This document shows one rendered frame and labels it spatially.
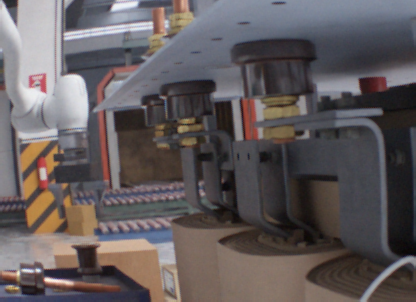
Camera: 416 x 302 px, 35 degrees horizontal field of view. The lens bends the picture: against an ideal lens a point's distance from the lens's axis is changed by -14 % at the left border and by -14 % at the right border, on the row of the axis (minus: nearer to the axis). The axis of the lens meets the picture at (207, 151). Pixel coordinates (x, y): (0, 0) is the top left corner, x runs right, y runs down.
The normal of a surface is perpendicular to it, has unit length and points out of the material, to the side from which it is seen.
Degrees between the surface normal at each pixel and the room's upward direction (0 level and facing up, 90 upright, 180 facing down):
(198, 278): 90
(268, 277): 90
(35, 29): 90
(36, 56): 90
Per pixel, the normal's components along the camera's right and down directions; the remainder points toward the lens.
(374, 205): -0.97, 0.10
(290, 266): -0.49, 0.06
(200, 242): -0.72, 0.07
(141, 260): 0.22, 0.00
